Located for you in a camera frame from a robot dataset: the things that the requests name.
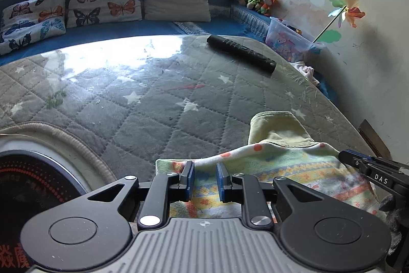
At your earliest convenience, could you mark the black round heater plate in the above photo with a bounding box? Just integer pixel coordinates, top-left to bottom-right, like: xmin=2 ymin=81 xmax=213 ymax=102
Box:
xmin=0 ymin=150 xmax=88 ymax=273

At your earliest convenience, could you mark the colourful paper pinwheel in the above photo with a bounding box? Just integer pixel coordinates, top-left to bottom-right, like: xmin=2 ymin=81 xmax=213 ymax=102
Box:
xmin=313 ymin=0 xmax=366 ymax=44

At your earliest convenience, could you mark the white crumpled cloth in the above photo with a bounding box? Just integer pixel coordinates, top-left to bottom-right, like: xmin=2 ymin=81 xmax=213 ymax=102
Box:
xmin=294 ymin=62 xmax=320 ymax=86

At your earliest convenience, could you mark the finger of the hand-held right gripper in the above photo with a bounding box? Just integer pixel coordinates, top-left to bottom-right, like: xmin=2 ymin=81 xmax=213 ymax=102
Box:
xmin=339 ymin=149 xmax=400 ymax=169

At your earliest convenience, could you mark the person's right hand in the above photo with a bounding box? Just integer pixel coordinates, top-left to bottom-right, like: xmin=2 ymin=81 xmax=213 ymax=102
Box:
xmin=380 ymin=195 xmax=404 ymax=256

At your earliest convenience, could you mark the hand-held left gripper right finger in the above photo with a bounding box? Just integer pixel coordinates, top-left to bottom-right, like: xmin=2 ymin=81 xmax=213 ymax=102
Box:
xmin=216 ymin=162 xmax=323 ymax=227

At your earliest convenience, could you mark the black remote control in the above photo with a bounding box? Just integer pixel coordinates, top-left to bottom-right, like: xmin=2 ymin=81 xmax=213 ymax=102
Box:
xmin=207 ymin=34 xmax=277 ymax=74

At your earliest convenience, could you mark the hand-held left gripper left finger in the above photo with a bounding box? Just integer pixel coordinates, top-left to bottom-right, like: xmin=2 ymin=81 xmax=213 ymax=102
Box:
xmin=86 ymin=162 xmax=195 ymax=227

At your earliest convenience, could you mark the brown cardboard piece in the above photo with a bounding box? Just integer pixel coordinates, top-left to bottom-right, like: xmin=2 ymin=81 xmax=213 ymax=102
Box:
xmin=359 ymin=119 xmax=392 ymax=158

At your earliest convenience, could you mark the clear plastic storage box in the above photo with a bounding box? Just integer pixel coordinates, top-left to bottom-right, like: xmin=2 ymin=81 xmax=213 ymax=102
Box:
xmin=265 ymin=16 xmax=326 ymax=62

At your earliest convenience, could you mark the patterned yellow child's garment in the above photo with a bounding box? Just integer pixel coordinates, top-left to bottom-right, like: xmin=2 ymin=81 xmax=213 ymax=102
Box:
xmin=155 ymin=111 xmax=389 ymax=222

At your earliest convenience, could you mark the orange fox plush toy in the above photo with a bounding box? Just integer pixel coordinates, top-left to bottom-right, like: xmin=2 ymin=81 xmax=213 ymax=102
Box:
xmin=259 ymin=0 xmax=278 ymax=16

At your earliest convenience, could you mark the blue sofa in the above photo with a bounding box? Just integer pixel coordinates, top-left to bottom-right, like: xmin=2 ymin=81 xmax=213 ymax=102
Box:
xmin=0 ymin=0 xmax=336 ymax=101

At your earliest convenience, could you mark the long butterfly print pillow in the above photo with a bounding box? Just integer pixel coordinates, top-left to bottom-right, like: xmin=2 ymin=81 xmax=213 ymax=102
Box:
xmin=0 ymin=0 xmax=67 ymax=56

